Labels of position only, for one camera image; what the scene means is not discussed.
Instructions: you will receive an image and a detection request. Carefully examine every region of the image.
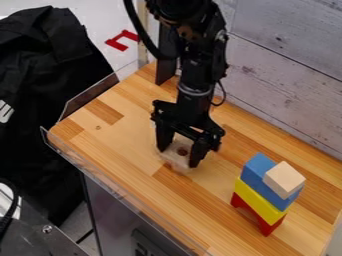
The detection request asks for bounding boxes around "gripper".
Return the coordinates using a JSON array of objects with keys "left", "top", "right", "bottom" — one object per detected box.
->
[{"left": 149, "top": 85, "right": 226, "bottom": 169}]

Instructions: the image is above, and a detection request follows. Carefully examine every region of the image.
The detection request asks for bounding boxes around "white cube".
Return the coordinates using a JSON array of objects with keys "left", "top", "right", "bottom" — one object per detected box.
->
[{"left": 261, "top": 160, "right": 308, "bottom": 200}]

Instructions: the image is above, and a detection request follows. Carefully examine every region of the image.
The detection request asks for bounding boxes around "blue block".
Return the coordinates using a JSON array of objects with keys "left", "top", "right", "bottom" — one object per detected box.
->
[{"left": 239, "top": 152, "right": 306, "bottom": 213}]

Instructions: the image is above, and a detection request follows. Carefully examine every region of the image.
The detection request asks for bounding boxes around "black jacket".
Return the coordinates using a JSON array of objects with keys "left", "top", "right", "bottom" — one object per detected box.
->
[{"left": 0, "top": 5, "right": 115, "bottom": 228}]

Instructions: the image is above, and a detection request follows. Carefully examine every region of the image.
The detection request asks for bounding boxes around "wooden cube with hole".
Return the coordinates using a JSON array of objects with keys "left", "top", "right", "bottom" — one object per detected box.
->
[{"left": 157, "top": 134, "right": 201, "bottom": 176}]

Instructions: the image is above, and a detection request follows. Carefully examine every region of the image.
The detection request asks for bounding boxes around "yellow block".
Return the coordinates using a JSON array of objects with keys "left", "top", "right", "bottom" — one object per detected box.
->
[{"left": 233, "top": 177, "right": 290, "bottom": 226}]

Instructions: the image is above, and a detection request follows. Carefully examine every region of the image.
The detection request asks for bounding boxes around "red block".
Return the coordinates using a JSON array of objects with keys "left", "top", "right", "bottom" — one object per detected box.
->
[{"left": 229, "top": 192, "right": 288, "bottom": 238}]

